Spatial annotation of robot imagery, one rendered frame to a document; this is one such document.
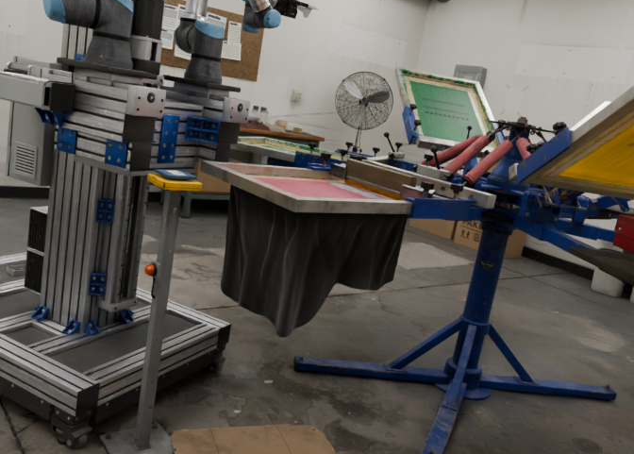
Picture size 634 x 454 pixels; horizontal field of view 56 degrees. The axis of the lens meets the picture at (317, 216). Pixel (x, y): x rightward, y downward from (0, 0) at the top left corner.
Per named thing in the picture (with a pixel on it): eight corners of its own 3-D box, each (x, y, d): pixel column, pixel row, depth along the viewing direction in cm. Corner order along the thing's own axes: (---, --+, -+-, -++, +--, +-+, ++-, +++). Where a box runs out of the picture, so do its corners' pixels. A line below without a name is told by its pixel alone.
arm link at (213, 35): (199, 54, 228) (204, 18, 225) (184, 52, 238) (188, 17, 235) (226, 59, 235) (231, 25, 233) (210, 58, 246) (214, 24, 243)
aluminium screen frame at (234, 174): (294, 212, 167) (296, 199, 166) (199, 170, 210) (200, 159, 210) (466, 215, 216) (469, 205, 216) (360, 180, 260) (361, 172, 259)
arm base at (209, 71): (175, 76, 235) (178, 50, 233) (199, 80, 248) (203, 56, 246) (206, 81, 228) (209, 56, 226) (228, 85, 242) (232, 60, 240)
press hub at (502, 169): (466, 411, 272) (538, 117, 245) (405, 372, 301) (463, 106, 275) (514, 395, 296) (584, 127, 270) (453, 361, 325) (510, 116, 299)
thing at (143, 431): (121, 474, 190) (157, 182, 171) (98, 437, 206) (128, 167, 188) (184, 457, 204) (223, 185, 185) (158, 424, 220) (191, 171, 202)
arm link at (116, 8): (136, 39, 191) (141, -5, 189) (93, 30, 183) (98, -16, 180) (124, 38, 201) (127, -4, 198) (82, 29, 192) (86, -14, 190)
